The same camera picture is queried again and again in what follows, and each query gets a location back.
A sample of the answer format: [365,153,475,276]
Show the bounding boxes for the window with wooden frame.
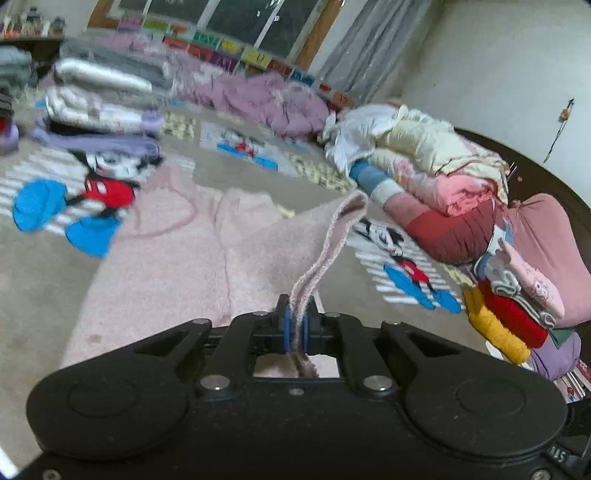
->
[87,1,344,70]

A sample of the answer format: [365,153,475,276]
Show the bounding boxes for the crumpled purple garment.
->
[181,72,331,137]

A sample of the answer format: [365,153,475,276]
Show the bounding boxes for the pink pillow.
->
[500,193,591,328]

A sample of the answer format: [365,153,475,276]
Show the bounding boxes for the wall hanging ornament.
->
[542,98,575,164]

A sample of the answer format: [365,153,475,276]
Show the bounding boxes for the grey curtain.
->
[318,1,442,102]

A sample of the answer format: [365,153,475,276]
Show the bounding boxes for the colourful alphabet foam border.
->
[116,16,356,111]

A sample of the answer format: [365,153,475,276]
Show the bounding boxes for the Mickey Mouse bed sheet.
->
[1,103,485,477]

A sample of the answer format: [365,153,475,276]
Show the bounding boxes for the pink socks with print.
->
[497,239,565,320]

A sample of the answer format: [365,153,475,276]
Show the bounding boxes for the stack of folded clothes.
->
[29,34,195,156]

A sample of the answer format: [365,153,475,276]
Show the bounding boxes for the lavender folded garment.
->
[529,331,581,381]

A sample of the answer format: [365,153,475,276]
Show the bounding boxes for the white crumpled garment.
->
[320,104,400,175]

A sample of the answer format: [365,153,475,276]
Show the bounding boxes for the cream yellow crumpled garment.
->
[376,105,509,216]

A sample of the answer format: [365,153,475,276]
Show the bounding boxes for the striped pink red blanket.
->
[349,160,513,265]

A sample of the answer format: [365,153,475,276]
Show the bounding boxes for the pink fuzzy sweater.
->
[62,166,369,366]

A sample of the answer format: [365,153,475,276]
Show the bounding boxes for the red folded garment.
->
[478,280,548,349]

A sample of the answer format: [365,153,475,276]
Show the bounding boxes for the dark wooden bed headboard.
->
[455,128,591,268]

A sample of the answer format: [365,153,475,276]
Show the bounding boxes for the yellow knit garment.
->
[463,287,531,365]

